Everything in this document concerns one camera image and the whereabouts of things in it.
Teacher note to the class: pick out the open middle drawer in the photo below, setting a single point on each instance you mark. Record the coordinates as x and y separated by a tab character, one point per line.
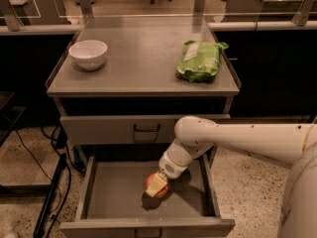
113	204

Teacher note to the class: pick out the black bar on floor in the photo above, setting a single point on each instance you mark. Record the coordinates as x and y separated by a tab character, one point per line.
39	230

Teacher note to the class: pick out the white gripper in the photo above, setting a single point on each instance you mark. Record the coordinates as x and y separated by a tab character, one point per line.
169	167

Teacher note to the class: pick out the clear acrylic barrier panel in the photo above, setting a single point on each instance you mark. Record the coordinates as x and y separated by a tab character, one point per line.
56	16

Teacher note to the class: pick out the closed top drawer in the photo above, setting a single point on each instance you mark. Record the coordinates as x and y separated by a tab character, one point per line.
119	129

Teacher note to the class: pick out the dark side table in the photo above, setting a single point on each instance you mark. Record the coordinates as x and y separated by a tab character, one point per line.
9	114

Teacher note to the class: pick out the green snack bag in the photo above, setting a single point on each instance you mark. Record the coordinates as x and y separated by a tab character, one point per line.
200	61

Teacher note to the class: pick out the white horizontal rail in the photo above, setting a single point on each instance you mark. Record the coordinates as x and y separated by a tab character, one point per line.
260	26

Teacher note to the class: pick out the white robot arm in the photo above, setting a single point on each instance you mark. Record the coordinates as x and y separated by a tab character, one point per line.
291	144

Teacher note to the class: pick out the grey metal drawer cabinet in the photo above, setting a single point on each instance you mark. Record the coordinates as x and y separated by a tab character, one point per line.
139	78

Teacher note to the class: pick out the white ceramic bowl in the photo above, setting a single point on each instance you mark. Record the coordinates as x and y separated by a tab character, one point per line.
88	54

